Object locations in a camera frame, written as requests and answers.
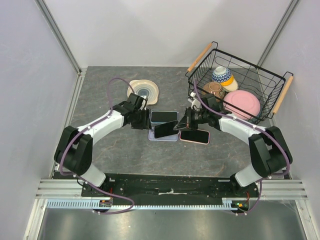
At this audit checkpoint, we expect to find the yellow cream bowl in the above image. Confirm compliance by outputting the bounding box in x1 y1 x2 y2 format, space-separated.
221 74 239 92

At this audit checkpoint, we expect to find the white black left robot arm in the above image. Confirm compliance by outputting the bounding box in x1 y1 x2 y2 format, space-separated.
53 93 151 197

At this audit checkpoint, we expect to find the brown ceramic bowl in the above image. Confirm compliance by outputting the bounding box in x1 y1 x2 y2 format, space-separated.
201 81 225 102

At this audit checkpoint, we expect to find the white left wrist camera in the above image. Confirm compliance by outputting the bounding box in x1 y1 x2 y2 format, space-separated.
139 95 148 111

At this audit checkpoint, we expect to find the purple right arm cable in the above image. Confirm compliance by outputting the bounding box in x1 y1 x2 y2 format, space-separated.
193 78 292 217

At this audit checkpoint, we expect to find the lilac phone case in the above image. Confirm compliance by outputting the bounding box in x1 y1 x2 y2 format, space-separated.
148 127 179 142

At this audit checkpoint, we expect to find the pink plate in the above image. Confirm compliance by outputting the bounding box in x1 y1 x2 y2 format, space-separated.
223 90 261 120

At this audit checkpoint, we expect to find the blue patterned bowl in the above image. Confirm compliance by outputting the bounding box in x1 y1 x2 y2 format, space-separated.
212 66 232 83

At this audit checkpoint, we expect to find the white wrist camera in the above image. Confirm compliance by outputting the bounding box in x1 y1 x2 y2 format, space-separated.
139 95 148 111
188 92 202 112

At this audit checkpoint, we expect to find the black wire basket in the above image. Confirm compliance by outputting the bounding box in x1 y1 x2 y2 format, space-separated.
185 41 294 125

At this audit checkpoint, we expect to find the pink phone case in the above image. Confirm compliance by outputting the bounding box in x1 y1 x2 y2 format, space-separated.
178 128 210 145

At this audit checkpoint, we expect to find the light blue phone case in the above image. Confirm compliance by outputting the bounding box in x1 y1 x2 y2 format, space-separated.
149 110 180 125

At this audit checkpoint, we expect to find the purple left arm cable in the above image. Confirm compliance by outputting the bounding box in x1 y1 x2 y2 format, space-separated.
59 77 136 216

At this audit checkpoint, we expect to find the green-edged black phone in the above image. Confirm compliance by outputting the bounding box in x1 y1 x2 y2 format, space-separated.
151 111 179 124

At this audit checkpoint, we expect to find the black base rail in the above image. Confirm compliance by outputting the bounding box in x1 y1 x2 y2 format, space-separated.
81 171 261 206

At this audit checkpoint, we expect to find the cream silicone lid plate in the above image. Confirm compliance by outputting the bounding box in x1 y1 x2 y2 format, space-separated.
127 79 159 105

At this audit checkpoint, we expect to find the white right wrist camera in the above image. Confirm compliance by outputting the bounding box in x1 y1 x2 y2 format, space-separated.
188 92 202 112

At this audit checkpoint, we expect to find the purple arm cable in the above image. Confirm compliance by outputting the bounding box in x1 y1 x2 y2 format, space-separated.
59 77 136 216
193 78 292 217

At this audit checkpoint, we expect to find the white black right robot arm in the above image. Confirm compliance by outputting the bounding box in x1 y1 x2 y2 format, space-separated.
174 94 293 197

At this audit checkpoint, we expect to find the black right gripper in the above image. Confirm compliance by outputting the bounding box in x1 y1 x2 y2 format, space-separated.
174 106 209 131

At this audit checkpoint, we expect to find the grey slotted cable duct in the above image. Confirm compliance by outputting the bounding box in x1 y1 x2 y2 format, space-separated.
46 198 249 211

